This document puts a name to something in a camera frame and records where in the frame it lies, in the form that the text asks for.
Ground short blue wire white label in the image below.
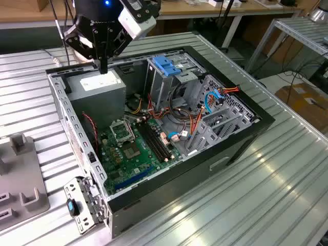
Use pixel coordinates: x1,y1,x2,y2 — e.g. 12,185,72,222
168,130,190,144

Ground grey metal optical drive cage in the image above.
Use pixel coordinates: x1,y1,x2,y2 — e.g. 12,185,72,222
143,52,206,111

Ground red black twisted wire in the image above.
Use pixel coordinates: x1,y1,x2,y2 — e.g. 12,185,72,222
81,111,100,154

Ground brown cardboard box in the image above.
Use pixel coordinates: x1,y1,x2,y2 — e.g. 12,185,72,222
275,81,328,129

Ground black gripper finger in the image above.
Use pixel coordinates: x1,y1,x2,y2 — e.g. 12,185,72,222
103,27,133,74
64,24,104,74

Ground grey power supply unit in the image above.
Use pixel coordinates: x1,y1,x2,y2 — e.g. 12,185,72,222
65,68,128,131

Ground grey metal disk bay cage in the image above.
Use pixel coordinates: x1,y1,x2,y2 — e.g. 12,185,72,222
184,74,259,157

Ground black robot cable with plug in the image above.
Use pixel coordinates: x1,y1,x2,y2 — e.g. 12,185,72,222
49,0,71,66

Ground black RAM slot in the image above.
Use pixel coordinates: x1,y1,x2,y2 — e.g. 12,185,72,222
141,122,170,159
135,124,165,163
138,123,167,161
145,121,172,158

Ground silver slot retention bracket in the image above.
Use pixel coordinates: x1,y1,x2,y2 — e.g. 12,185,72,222
63,175,108,235

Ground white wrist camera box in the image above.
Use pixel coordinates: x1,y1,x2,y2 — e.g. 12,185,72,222
117,0,157,40

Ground yellow black wire bundle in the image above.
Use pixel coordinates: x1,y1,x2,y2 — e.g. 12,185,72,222
127,93,144,115

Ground long blue wire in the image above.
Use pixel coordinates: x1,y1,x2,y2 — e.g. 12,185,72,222
203,88,225,115

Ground metal slat side table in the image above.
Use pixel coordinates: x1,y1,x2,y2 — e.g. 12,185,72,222
244,17,328,75

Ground metal socket cover frame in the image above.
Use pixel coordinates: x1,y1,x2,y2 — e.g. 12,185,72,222
109,119,136,144

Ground orange red yellow power wire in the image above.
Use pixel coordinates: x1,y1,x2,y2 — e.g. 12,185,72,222
191,86,241,139

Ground multicolour wire bundle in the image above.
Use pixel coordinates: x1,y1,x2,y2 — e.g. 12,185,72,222
147,93,206,140

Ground white desk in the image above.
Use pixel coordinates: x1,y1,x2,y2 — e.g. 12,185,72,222
258,68,328,103

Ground blue plastic drive bracket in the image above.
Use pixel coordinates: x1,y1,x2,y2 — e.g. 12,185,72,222
151,55,181,77

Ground green motherboard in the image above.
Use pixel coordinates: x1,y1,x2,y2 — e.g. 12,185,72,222
98,119,184,195

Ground long wooden desk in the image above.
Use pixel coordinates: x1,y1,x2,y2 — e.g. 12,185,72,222
0,0,305,49

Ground black open PC case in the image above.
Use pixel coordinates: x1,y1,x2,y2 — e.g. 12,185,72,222
45,45,276,240

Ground blue expansion slot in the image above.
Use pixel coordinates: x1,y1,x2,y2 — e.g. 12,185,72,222
114,166,155,191

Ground white device box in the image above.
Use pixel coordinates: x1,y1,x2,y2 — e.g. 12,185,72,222
209,0,241,8

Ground grey parts rack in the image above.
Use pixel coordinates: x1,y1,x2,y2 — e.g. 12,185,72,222
0,132,51,233

